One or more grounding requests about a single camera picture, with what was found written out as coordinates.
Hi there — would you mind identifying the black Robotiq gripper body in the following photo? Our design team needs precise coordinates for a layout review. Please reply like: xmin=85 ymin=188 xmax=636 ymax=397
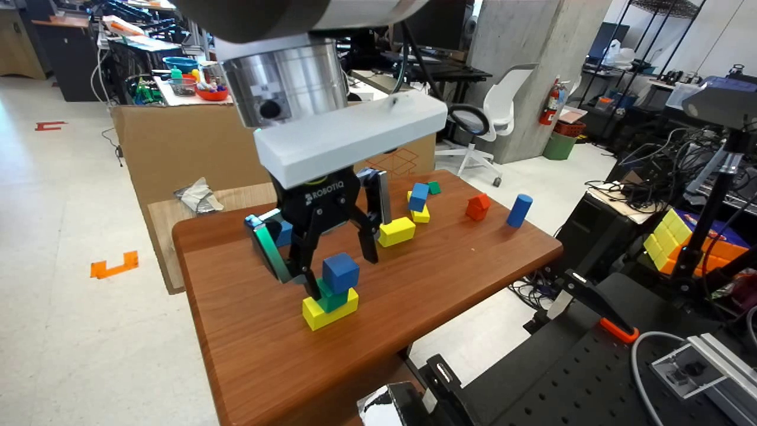
xmin=269 ymin=166 xmax=373 ymax=240

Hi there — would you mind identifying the blue wooden cube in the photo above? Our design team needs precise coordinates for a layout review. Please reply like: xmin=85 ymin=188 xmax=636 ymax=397
xmin=320 ymin=250 xmax=362 ymax=295

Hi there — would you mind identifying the yellow rectangular wooden block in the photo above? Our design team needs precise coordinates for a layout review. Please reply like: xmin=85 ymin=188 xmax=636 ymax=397
xmin=376 ymin=215 xmax=418 ymax=250

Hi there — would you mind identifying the yellow stepped wooden block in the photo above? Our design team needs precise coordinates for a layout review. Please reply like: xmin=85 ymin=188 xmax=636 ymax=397
xmin=301 ymin=286 xmax=362 ymax=333

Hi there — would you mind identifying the small blue wooden block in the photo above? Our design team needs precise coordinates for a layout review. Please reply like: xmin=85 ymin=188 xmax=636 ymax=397
xmin=408 ymin=182 xmax=434 ymax=214

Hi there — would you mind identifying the yellow foam block stack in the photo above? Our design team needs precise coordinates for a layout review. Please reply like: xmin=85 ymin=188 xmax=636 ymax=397
xmin=641 ymin=206 xmax=695 ymax=274

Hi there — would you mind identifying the grey gripper side plate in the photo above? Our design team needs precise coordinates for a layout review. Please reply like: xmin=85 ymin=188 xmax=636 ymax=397
xmin=358 ymin=166 xmax=392 ymax=231

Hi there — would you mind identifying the orange wooden cube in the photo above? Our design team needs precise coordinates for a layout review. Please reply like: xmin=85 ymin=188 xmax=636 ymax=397
xmin=465 ymin=191 xmax=492 ymax=223

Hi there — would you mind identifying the crumpled grey cloth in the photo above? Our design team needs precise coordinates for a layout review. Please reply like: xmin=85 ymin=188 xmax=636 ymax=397
xmin=172 ymin=174 xmax=227 ymax=217

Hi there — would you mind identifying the light wood panel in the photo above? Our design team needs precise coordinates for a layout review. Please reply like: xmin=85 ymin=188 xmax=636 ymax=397
xmin=146 ymin=178 xmax=280 ymax=295

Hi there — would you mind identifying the blue wooden cylinder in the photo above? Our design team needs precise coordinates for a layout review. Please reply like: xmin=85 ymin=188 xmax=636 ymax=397
xmin=505 ymin=191 xmax=535 ymax=231

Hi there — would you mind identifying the red bowl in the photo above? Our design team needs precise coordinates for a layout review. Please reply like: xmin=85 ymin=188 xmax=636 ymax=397
xmin=194 ymin=83 xmax=233 ymax=105

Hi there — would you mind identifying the white office chair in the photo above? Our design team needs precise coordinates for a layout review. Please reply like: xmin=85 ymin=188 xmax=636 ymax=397
xmin=436 ymin=66 xmax=537 ymax=190

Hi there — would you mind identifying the green bin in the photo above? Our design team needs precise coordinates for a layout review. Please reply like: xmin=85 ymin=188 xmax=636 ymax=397
xmin=543 ymin=130 xmax=578 ymax=164

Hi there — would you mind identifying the red fire extinguisher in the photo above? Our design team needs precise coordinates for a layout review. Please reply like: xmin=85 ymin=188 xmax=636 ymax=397
xmin=537 ymin=75 xmax=573 ymax=127

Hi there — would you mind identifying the reddish brown box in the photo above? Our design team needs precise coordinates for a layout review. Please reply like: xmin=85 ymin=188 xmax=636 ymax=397
xmin=554 ymin=105 xmax=589 ymax=140

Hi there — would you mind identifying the dark side cabinet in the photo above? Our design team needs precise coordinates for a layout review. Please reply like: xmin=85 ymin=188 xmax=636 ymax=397
xmin=554 ymin=185 xmax=673 ymax=289

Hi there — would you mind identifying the black perforated breadboard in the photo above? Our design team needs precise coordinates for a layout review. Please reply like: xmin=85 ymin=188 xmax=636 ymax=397
xmin=459 ymin=269 xmax=757 ymax=426

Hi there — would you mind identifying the dark wooden cabinet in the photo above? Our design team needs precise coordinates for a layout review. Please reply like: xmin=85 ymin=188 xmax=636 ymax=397
xmin=30 ymin=12 xmax=105 ymax=105

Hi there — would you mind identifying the white box with lens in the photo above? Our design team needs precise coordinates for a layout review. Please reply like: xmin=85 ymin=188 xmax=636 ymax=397
xmin=651 ymin=341 xmax=728 ymax=399

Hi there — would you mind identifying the orange flat pad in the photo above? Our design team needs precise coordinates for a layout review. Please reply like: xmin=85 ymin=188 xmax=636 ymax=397
xmin=661 ymin=231 xmax=750 ymax=279

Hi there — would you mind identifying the grey box on stand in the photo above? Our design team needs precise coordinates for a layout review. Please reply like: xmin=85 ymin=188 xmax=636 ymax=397
xmin=681 ymin=74 xmax=757 ymax=133

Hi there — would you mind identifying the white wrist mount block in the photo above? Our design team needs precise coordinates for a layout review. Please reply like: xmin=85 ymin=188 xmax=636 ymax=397
xmin=254 ymin=90 xmax=450 ymax=191

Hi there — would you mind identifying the black clamp orange handle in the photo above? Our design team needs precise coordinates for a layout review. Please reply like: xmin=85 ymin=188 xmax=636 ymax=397
xmin=543 ymin=267 xmax=644 ymax=348

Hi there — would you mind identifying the grey looping cable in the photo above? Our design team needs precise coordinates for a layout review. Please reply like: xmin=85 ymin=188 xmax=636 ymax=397
xmin=627 ymin=330 xmax=700 ymax=426

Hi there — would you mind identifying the black cable bundle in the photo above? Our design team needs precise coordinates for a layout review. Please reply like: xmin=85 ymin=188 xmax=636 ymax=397
xmin=617 ymin=125 xmax=731 ymax=209

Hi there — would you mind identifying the metal wire shelf rack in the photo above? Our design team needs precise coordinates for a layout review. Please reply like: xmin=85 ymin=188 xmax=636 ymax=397
xmin=578 ymin=0 xmax=757 ymax=105

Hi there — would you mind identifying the white aluminium rail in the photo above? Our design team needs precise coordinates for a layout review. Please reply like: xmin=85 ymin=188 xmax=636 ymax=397
xmin=685 ymin=330 xmax=757 ymax=426

